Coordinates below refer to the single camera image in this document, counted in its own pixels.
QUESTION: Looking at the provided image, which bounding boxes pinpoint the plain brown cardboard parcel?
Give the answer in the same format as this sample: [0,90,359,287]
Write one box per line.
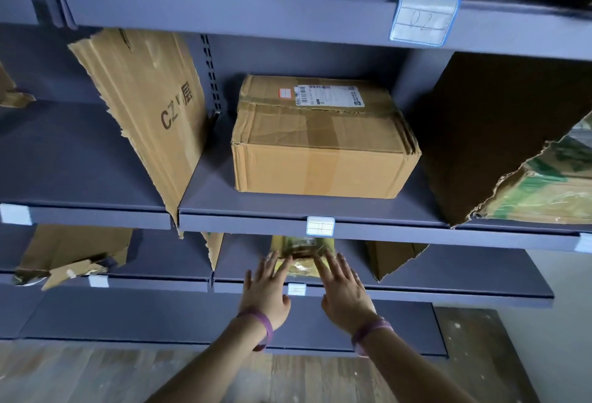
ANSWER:
[230,73,422,200]

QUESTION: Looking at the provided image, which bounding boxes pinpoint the green-taped parcel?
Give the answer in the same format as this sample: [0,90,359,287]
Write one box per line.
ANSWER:
[269,235,337,280]

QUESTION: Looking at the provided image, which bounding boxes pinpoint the person's right hand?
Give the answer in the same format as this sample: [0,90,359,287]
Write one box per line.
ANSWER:
[313,249,378,336]

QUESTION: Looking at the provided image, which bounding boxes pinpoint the purple wristband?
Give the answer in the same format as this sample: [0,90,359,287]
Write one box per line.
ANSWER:
[350,317,395,358]
[236,307,274,352]

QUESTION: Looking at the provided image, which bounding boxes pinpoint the person's left hand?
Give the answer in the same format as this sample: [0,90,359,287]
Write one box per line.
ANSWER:
[238,251,293,330]

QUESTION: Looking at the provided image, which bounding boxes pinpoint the person's left forearm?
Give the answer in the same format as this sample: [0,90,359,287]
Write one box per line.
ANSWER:
[146,319,269,403]

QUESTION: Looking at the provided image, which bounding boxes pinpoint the dark grey shelving unit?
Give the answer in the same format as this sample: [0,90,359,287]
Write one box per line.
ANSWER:
[0,0,592,298]

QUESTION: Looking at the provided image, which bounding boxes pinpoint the person's right forearm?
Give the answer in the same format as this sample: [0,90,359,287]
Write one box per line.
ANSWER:
[360,331,477,403]

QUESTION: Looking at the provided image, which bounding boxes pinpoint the grey metal shelving unit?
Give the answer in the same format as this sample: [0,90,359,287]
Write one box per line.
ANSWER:
[0,0,592,360]

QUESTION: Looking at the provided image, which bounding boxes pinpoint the green tree printed parcel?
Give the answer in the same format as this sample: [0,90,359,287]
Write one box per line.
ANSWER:
[479,113,592,226]

